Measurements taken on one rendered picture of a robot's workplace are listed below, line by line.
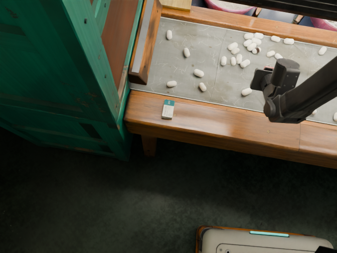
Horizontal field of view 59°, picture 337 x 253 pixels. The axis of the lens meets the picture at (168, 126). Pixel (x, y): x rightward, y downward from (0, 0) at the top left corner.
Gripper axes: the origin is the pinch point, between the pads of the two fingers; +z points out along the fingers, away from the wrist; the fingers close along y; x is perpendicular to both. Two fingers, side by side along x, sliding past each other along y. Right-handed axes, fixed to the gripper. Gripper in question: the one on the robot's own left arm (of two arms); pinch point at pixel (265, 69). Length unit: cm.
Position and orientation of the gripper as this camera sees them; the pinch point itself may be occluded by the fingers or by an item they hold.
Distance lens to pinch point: 101.1
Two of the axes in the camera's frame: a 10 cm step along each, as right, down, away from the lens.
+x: -1.4, 7.9, 5.9
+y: -9.8, -1.8, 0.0
